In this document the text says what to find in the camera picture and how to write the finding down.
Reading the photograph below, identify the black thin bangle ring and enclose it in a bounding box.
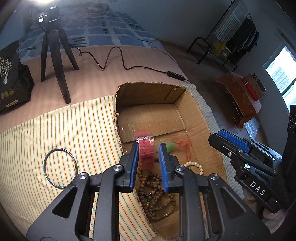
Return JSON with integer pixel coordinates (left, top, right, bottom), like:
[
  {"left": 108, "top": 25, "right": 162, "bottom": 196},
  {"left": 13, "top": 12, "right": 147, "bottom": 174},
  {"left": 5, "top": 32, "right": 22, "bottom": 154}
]
[{"left": 43, "top": 147, "right": 79, "bottom": 189}]

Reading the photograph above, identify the black power cable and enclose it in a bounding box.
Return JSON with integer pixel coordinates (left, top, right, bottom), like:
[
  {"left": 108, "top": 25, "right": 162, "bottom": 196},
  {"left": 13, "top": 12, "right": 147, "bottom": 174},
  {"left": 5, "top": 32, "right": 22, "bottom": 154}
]
[{"left": 69, "top": 46, "right": 193, "bottom": 84}]

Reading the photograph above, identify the green jade red cord pendant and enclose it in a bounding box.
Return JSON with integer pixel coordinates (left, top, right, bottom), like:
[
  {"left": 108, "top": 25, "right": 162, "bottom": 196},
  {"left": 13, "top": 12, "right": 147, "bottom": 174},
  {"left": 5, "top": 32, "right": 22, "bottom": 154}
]
[{"left": 165, "top": 137, "right": 191, "bottom": 162}]

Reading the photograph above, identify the orange wooden stool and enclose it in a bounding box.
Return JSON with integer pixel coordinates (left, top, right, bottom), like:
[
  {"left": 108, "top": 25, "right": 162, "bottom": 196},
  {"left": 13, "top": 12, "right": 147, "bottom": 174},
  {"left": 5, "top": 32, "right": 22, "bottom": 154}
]
[{"left": 218, "top": 72, "right": 261, "bottom": 128}]

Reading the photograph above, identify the cream bead bracelet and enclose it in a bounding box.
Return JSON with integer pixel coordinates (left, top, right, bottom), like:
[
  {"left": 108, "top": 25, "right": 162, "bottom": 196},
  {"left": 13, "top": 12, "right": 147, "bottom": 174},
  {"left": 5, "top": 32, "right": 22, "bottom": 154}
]
[{"left": 183, "top": 161, "right": 204, "bottom": 176}]

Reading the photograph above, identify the brown cardboard box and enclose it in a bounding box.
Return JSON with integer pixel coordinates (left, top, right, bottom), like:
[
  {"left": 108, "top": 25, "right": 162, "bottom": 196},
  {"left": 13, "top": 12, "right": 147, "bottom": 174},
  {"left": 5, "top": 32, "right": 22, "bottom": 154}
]
[{"left": 113, "top": 81, "right": 228, "bottom": 241}]

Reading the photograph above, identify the right gloved hand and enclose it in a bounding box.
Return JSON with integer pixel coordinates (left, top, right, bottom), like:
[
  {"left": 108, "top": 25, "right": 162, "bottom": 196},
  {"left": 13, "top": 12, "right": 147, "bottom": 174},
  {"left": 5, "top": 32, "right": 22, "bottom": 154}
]
[{"left": 243, "top": 190, "right": 288, "bottom": 234}]

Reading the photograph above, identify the brown leather wrist watch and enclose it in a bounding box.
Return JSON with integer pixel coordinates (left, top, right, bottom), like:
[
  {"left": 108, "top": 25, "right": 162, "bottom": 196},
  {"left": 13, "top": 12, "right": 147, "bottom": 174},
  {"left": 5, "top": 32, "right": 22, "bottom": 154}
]
[{"left": 135, "top": 131, "right": 154, "bottom": 172}]

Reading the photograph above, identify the striped yellow cloth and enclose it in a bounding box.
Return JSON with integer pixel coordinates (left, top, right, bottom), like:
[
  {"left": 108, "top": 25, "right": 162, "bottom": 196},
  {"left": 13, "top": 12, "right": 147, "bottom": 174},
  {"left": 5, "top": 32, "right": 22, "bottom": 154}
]
[{"left": 1, "top": 94, "right": 243, "bottom": 235}]

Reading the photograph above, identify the brown wooden bead necklace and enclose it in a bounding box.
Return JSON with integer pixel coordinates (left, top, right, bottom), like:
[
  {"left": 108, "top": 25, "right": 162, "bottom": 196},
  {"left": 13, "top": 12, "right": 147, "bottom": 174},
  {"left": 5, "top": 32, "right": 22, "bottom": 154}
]
[{"left": 136, "top": 157, "right": 177, "bottom": 221}]

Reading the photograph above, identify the black clothes rack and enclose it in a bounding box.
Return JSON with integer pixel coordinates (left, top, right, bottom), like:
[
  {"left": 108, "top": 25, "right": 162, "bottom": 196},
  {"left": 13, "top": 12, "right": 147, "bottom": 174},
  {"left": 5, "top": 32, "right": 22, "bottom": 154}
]
[{"left": 187, "top": 1, "right": 259, "bottom": 70}]

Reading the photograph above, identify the black tripod stand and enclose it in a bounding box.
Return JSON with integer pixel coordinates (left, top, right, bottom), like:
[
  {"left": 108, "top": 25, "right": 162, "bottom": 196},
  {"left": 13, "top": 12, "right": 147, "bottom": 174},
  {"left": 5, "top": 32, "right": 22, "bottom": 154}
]
[{"left": 39, "top": 6, "right": 79, "bottom": 104}]

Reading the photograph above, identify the red book stack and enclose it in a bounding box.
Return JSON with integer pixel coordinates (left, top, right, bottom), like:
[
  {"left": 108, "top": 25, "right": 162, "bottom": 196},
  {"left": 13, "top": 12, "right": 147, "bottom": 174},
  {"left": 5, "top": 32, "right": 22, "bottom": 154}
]
[{"left": 242, "top": 73, "right": 266, "bottom": 101}]

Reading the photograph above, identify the window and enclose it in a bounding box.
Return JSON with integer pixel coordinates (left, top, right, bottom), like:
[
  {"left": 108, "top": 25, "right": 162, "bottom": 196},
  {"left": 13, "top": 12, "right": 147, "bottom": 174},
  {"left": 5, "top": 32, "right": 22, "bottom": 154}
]
[{"left": 262, "top": 42, "right": 296, "bottom": 109}]

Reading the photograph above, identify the black printed snack bag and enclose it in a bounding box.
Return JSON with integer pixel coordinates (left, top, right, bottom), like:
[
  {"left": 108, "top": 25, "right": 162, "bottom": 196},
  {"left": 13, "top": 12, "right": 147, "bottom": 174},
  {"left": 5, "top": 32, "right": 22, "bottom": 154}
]
[{"left": 0, "top": 41, "right": 35, "bottom": 114}]

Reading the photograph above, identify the white ring light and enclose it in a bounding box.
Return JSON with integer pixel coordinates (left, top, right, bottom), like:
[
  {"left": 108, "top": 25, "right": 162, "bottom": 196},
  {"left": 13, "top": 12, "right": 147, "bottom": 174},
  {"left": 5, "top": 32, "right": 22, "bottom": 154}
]
[{"left": 30, "top": 0, "right": 56, "bottom": 6}]

